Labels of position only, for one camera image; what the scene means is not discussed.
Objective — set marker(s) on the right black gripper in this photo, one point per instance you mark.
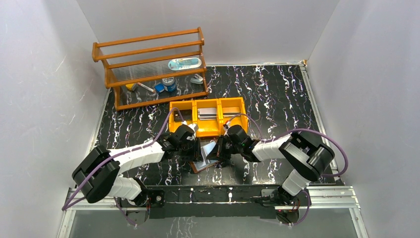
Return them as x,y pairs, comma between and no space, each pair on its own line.
220,149

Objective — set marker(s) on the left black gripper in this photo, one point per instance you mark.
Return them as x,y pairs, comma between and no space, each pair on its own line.
195,150

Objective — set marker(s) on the light grey credit card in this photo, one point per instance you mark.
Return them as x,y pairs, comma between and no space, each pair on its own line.
206,149

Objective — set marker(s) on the brown leather card holder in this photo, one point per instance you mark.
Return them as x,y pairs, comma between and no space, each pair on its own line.
200,166

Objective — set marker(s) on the yellow three-compartment bin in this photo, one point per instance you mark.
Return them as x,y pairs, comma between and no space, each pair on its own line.
210,128

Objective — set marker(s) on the white VIP credit card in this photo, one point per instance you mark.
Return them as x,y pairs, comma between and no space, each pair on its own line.
207,113

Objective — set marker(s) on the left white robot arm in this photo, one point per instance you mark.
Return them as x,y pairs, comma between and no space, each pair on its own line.
100,173

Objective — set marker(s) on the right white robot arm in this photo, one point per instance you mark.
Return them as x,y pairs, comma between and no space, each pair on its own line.
303,149

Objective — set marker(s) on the black card in bin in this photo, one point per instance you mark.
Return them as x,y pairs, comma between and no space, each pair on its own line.
185,115

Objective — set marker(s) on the brown striped card in bin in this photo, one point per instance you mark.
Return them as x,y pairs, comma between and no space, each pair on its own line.
229,112

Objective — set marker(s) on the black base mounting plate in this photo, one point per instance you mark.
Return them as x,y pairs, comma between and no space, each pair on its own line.
261,201

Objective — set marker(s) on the blue lidded jar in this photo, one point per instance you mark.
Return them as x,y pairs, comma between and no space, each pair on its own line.
169,84

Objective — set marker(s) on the small blue box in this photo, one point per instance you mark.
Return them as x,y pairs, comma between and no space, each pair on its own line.
159,88

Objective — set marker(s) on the white marker pen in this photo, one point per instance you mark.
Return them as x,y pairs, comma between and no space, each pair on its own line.
147,87

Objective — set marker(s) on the oval blue packaged item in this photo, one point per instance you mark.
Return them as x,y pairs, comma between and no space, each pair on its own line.
184,63

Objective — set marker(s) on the yellow sponge block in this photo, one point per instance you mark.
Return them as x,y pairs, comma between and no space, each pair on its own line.
131,87

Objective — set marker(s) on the wooden shelf rack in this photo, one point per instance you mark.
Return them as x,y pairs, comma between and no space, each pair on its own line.
145,60

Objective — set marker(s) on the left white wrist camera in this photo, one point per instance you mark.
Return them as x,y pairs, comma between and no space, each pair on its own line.
193,126

